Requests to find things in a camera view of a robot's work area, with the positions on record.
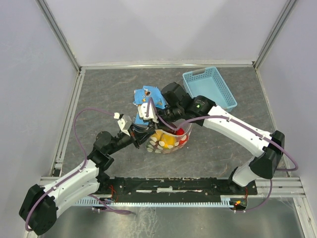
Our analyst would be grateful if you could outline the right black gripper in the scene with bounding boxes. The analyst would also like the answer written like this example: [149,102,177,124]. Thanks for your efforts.
[147,105,182,131]

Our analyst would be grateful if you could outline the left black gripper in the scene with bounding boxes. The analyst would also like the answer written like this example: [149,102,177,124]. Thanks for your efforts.
[107,122,156,155]

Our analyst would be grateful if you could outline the small yellow lemon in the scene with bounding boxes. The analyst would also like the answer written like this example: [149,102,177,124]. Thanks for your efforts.
[150,131,165,146]

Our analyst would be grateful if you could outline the red yellow pear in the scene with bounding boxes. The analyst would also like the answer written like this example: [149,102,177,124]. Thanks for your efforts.
[176,128,189,146]

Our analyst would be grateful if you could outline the clear dotted zip bag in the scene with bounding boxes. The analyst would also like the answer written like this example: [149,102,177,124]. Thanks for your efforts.
[145,123,192,154]

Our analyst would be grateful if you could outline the yellow round fruit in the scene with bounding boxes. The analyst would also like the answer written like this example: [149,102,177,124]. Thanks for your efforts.
[162,134,176,149]

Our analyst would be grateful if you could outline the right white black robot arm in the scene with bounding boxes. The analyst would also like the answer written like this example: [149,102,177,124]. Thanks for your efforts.
[158,82,285,194]

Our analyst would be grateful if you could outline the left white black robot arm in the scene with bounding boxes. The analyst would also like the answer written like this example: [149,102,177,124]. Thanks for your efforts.
[19,124,155,236]

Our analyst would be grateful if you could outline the blue patterned cloth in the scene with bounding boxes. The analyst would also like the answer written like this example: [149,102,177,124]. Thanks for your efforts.
[132,85,166,124]

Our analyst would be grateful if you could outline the light blue plastic basket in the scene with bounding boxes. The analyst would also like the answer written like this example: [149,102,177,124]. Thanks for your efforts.
[183,66,237,112]

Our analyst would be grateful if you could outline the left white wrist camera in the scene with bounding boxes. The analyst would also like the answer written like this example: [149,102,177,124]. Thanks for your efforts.
[113,112,132,136]

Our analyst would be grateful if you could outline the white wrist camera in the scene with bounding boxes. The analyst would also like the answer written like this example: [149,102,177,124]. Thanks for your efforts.
[138,102,159,123]
[113,112,132,136]

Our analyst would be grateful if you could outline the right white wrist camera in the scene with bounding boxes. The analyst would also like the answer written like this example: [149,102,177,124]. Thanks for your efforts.
[138,102,159,123]

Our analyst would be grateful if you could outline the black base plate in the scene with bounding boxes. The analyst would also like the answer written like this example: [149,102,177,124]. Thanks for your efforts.
[93,177,258,203]

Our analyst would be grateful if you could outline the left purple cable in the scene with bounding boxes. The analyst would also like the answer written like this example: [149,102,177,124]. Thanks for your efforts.
[24,108,118,233]

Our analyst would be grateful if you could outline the light blue cable duct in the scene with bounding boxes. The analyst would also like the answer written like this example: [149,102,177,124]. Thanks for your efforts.
[74,195,243,208]

